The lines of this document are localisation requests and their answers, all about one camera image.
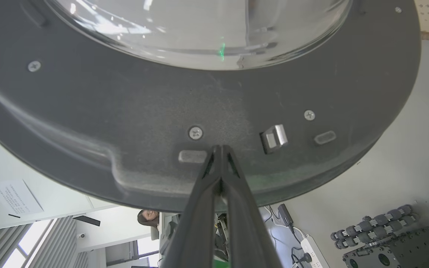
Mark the black power adapter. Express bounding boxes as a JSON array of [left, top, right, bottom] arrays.
[[278, 204, 295, 226]]

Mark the black metal base plate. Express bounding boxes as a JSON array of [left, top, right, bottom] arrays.
[[343, 227, 429, 268]]

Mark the white power strip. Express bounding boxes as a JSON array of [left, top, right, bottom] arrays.
[[299, 236, 330, 268]]

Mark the person with dark hair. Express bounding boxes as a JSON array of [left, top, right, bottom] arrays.
[[137, 210, 160, 228]]

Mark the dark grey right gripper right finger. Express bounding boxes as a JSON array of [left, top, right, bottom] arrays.
[[222, 145, 284, 268]]

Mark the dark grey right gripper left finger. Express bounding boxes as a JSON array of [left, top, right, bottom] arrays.
[[161, 145, 224, 268]]

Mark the black ceiling lamp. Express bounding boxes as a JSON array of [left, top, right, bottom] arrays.
[[72, 215, 101, 227]]

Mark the grey window blind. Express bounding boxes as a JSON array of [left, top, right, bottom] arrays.
[[0, 216, 89, 268]]

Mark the black round glass washer door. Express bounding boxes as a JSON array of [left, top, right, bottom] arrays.
[[0, 0, 422, 213]]

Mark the grey roller bar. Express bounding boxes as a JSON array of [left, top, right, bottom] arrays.
[[334, 213, 420, 249], [331, 204, 413, 241]]

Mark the white paper note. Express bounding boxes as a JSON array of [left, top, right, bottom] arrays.
[[0, 179, 44, 218]]

